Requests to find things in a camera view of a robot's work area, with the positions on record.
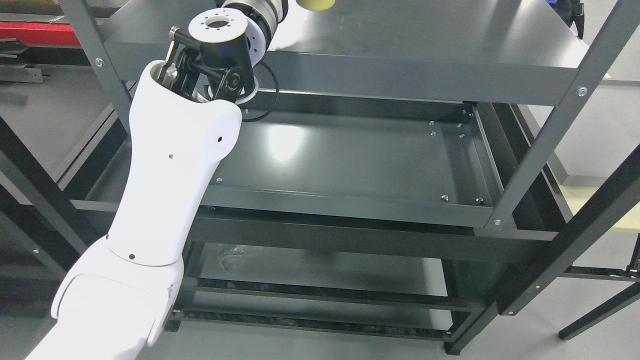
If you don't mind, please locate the yellow plastic cup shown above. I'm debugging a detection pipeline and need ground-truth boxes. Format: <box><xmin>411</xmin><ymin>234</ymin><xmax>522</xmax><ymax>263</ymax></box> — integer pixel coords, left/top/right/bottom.
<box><xmin>296</xmin><ymin>0</ymin><xmax>336</xmax><ymax>12</ymax></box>

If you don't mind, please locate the grey metal shelf unit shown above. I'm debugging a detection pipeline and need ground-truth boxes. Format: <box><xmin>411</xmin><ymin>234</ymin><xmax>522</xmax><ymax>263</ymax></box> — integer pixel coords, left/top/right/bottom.
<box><xmin>55</xmin><ymin>0</ymin><xmax>640</xmax><ymax>357</ymax></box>

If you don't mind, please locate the black metal shelf rack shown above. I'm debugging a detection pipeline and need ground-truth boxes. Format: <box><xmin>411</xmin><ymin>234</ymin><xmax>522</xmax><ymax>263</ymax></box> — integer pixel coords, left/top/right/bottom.
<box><xmin>1</xmin><ymin>0</ymin><xmax>135</xmax><ymax>321</ymax></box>

